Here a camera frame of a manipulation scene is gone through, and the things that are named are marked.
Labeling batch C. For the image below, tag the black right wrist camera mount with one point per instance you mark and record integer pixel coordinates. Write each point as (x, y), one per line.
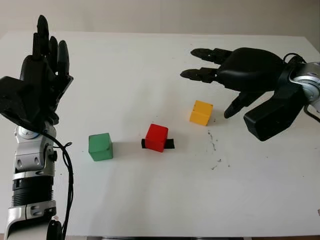
(275, 117)

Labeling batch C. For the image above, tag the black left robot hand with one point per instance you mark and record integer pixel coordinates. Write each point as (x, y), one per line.
(37, 70)

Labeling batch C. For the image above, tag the green wooden block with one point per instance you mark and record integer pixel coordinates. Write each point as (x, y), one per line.
(100, 146)

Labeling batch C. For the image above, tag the red wooden block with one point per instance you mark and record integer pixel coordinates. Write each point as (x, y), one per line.
(156, 137)

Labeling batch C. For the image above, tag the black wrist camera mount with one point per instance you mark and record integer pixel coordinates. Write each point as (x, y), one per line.
(275, 117)
(17, 100)

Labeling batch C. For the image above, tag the yellow wooden block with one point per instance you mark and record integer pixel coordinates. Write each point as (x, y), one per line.
(200, 113)

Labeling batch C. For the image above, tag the black tape strip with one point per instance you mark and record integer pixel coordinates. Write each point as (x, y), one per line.
(170, 143)

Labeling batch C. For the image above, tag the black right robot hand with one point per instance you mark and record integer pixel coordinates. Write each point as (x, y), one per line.
(250, 67)

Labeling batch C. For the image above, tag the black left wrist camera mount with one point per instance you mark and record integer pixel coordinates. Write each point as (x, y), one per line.
(17, 100)

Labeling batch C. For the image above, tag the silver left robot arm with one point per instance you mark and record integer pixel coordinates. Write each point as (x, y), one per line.
(32, 160)

